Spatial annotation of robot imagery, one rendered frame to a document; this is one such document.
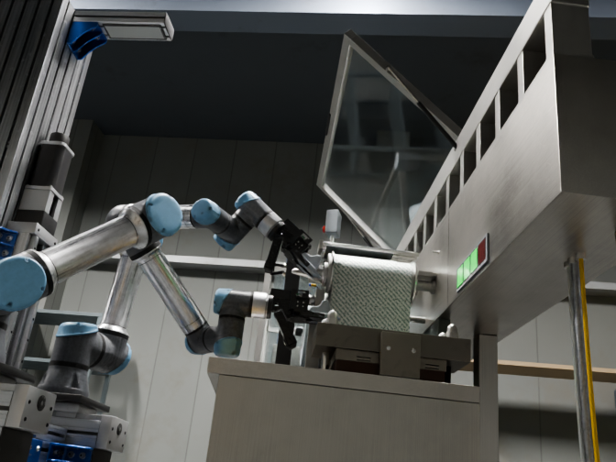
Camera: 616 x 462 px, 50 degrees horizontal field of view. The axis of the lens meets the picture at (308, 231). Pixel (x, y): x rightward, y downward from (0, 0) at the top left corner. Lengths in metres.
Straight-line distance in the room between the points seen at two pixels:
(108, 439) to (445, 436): 0.94
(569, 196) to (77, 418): 1.46
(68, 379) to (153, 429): 3.74
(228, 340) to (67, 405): 0.52
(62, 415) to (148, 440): 3.76
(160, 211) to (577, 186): 1.02
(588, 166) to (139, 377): 5.03
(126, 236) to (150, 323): 4.31
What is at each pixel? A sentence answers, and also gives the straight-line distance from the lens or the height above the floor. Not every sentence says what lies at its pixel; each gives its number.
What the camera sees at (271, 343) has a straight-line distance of 2.94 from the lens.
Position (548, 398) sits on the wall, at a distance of 5.75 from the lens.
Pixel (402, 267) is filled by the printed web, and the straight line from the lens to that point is 2.00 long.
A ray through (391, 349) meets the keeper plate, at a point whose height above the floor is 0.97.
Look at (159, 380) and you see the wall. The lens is 5.86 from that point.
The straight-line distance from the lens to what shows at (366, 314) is 1.93.
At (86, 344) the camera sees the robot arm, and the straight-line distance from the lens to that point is 2.13.
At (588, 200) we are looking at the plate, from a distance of 1.27.
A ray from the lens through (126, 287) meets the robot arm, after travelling 2.27.
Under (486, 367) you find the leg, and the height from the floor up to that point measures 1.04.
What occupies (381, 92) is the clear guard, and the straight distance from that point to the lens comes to 2.25.
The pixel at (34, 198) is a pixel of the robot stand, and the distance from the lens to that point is 2.07.
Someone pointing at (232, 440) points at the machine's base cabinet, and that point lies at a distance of 1.59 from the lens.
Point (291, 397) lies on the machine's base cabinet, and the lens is 1.60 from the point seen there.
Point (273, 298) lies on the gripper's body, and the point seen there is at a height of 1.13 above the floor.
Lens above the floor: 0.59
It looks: 23 degrees up
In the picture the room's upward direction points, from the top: 6 degrees clockwise
